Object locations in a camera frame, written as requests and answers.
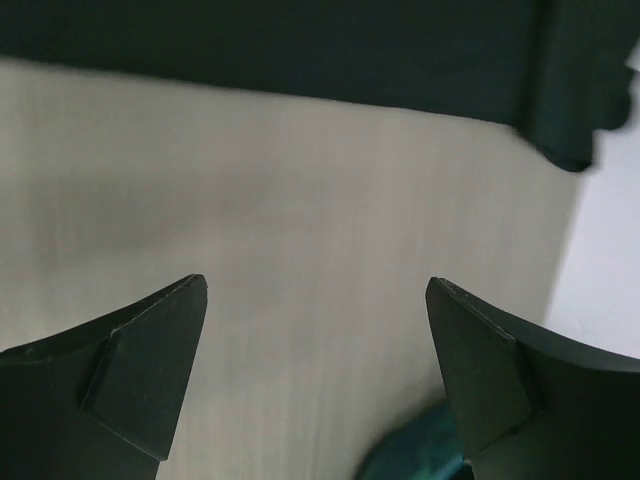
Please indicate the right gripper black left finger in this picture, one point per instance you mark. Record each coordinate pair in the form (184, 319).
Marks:
(102, 400)

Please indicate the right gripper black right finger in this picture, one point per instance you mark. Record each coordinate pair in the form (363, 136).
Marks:
(529, 403)

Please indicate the teal plastic basket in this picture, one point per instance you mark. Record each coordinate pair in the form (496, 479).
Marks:
(425, 447)

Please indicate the black floral t shirt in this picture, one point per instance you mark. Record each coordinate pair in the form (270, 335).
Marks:
(555, 71)

